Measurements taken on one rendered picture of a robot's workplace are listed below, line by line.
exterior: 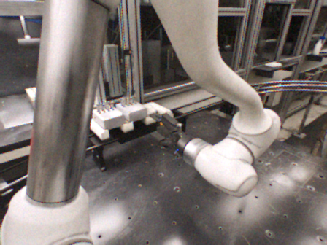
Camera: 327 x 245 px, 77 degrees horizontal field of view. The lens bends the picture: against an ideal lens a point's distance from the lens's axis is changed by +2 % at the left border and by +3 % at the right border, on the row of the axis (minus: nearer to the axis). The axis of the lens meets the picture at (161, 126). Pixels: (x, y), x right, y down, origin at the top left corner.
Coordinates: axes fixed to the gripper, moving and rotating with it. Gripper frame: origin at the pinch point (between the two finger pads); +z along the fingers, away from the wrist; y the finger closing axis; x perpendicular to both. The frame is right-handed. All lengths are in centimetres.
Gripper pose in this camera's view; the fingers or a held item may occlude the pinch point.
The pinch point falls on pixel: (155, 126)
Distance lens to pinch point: 81.6
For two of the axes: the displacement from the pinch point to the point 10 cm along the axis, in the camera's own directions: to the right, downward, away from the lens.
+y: -0.1, -8.8, -4.7
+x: -8.0, 2.9, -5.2
